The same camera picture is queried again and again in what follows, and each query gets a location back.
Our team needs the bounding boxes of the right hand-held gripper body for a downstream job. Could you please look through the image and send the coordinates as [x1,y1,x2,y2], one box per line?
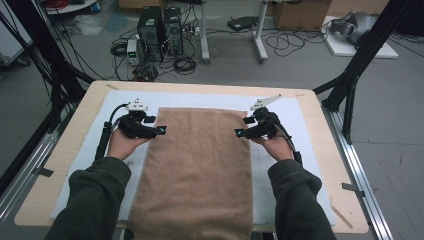
[249,94,283,139]

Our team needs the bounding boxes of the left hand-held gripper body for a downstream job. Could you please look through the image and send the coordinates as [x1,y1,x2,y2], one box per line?
[118,98,150,139]

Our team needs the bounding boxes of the tan towel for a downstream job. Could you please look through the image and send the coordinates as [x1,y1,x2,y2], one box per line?
[128,106,254,240]

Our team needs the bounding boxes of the person's left hand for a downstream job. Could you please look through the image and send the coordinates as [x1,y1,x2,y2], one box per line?
[106,128,150,160]

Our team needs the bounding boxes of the person's right hand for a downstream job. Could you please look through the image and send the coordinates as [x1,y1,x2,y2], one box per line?
[250,133,295,163]

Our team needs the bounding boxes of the white grid mat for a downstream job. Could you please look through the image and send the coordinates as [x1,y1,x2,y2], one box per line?
[49,89,336,228]

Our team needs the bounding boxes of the white power supply unit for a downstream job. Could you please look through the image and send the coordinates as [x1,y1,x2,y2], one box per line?
[126,39,143,66]

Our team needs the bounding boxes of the white desk leg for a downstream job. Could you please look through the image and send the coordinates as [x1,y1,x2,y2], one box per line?
[199,0,212,65]
[253,0,270,64]

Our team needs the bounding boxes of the large black computer tower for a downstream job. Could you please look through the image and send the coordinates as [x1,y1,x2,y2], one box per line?
[137,6,165,63]

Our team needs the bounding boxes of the slim black computer tower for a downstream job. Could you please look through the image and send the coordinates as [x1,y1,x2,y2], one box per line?
[163,7,184,56]

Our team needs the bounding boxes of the flat black device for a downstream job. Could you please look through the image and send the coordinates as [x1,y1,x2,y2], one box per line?
[227,15,260,33]

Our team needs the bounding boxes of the black tape strip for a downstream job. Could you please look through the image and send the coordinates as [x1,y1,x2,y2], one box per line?
[32,167,55,178]
[341,182,366,198]

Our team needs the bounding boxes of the white floor board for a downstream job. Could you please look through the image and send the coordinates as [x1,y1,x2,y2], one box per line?
[321,15,399,60]

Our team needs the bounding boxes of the clear plastic sheet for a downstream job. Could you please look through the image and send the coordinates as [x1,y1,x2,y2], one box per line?
[73,14,103,37]

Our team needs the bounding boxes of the large cardboard box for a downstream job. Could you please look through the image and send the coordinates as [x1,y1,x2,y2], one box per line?
[273,0,333,32]

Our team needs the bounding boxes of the tan tape strip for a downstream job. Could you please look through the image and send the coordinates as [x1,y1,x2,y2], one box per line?
[329,204,354,230]

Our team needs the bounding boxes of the grey machine part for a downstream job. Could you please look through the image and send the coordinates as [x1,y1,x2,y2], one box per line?
[329,11,379,44]

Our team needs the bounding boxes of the white round table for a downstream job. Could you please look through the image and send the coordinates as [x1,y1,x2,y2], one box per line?
[43,0,99,16]

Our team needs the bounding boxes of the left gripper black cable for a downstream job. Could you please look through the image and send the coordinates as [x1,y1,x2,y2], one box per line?
[94,103,130,161]

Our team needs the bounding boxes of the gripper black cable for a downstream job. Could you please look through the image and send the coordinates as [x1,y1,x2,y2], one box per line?
[274,121,304,166]
[94,103,130,161]

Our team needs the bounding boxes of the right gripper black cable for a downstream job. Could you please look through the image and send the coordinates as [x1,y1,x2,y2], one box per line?
[274,121,304,166]

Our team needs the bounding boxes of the small coiled black cable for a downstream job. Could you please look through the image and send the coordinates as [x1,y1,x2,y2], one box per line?
[109,41,129,58]

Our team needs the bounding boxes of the loose black floor cables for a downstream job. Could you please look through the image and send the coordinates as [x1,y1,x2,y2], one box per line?
[264,28,329,58]

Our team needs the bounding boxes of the aluminium rail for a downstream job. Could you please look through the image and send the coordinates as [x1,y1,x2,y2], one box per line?
[0,109,73,228]
[321,103,394,240]

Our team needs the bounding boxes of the black metal frame stand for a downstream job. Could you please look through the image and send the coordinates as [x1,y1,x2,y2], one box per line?
[313,0,424,145]
[0,0,96,134]

